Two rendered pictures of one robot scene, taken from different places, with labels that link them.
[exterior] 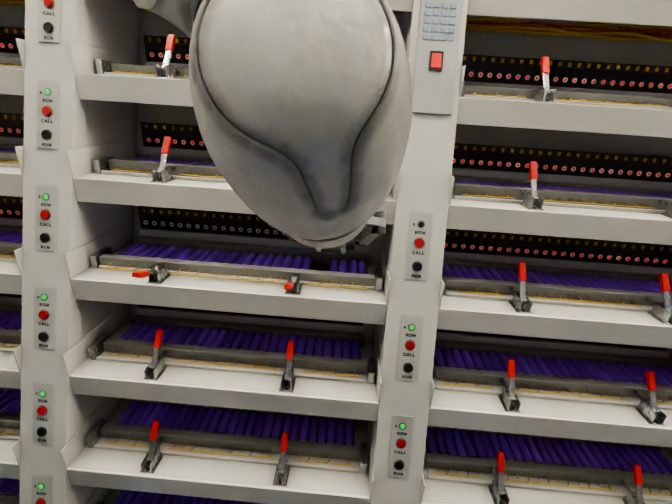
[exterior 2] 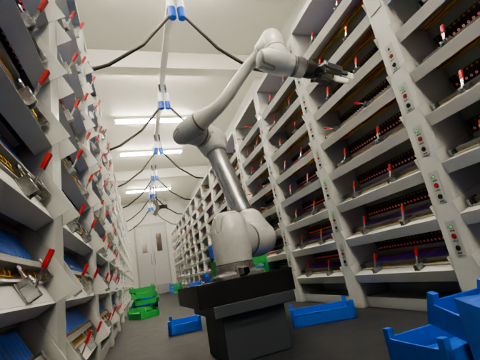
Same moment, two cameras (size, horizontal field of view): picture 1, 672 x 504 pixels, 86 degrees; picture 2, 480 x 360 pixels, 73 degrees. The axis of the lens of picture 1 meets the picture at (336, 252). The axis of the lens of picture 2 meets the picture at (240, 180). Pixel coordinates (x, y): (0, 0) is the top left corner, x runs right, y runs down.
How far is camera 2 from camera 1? 135 cm
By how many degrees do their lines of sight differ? 71
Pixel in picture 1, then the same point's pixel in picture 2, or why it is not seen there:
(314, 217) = (272, 70)
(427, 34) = not seen: outside the picture
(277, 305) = (363, 114)
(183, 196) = (332, 100)
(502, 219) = (416, 19)
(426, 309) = (404, 77)
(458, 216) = (401, 33)
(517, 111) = not seen: outside the picture
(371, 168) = (268, 61)
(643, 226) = not seen: outside the picture
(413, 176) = (380, 36)
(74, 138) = (310, 104)
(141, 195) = (325, 108)
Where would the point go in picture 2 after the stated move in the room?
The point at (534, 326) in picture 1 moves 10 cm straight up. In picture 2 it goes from (451, 47) to (441, 23)
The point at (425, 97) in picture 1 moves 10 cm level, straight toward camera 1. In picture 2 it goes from (371, 8) to (351, 10)
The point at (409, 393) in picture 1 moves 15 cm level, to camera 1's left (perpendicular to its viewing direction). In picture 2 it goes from (413, 115) to (386, 132)
